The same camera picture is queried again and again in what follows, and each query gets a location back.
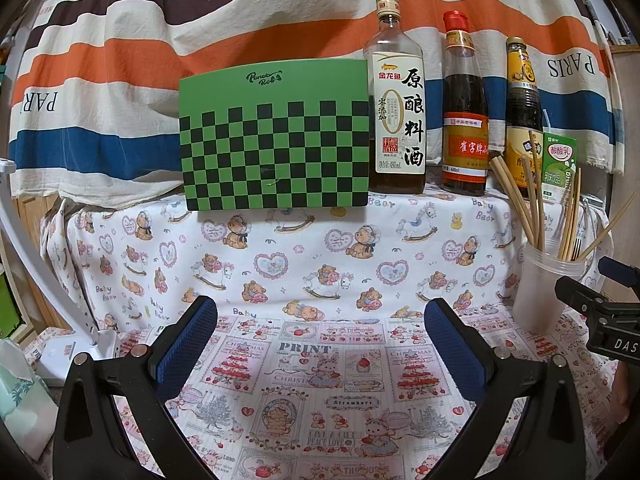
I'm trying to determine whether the clear cooking wine bottle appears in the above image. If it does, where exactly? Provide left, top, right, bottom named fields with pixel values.
left=363, top=0, right=427, bottom=195

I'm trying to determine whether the yellow label sauce bottle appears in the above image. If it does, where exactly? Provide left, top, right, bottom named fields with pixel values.
left=504, top=36, right=544, bottom=200

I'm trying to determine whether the green patterned tissue pack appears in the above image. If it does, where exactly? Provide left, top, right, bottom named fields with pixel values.
left=0, top=337, right=58, bottom=456

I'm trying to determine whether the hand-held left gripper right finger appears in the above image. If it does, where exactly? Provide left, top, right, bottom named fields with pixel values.
left=424, top=297, right=588, bottom=480

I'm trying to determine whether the wooden shelf unit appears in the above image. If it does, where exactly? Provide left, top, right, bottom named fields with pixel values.
left=0, top=195, right=66, bottom=341

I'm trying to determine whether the striped blanket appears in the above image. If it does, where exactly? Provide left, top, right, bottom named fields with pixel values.
left=7, top=0, right=626, bottom=197

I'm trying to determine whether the bear print cloth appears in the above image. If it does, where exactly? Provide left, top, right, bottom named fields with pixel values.
left=40, top=192, right=618, bottom=322

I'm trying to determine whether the red cap sauce bottle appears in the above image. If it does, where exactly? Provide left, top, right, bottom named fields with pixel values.
left=441, top=10, right=490, bottom=197

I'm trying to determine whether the bunch of wooden chopsticks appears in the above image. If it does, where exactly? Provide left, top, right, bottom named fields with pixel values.
left=487, top=144, right=637, bottom=262

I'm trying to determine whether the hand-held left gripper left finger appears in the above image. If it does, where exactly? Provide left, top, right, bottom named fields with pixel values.
left=50, top=296, right=221, bottom=480

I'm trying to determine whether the green checkered box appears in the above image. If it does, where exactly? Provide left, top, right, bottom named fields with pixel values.
left=179, top=58, right=372, bottom=212

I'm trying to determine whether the translucent plastic cup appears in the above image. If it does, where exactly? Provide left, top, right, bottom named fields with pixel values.
left=512, top=240, right=587, bottom=335

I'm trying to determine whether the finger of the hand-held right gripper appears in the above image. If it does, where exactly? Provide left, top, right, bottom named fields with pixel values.
left=555, top=275, right=619, bottom=323
left=599, top=256, right=640, bottom=287

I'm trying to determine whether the green drink carton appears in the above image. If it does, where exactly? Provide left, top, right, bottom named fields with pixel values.
left=540, top=132, right=578, bottom=205

